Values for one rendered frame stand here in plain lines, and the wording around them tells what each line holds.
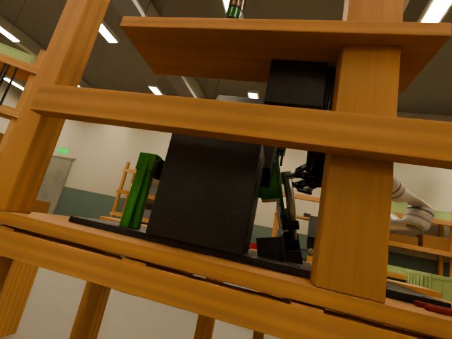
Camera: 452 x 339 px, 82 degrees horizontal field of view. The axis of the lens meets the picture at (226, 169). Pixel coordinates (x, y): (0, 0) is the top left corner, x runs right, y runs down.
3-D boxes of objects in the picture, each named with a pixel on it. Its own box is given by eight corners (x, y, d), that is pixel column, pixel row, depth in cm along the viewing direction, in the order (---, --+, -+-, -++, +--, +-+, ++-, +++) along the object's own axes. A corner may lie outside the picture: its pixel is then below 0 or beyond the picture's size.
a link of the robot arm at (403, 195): (408, 175, 94) (400, 196, 92) (440, 212, 104) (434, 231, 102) (383, 175, 102) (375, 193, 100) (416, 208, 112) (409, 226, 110)
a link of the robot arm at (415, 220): (434, 235, 99) (388, 234, 124) (441, 213, 101) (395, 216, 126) (411, 222, 99) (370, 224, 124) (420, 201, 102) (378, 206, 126)
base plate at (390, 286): (133, 227, 126) (134, 223, 127) (383, 284, 101) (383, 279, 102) (68, 221, 86) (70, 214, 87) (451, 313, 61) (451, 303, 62)
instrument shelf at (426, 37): (154, 74, 105) (157, 66, 106) (403, 93, 85) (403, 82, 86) (119, 25, 82) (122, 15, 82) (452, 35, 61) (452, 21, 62)
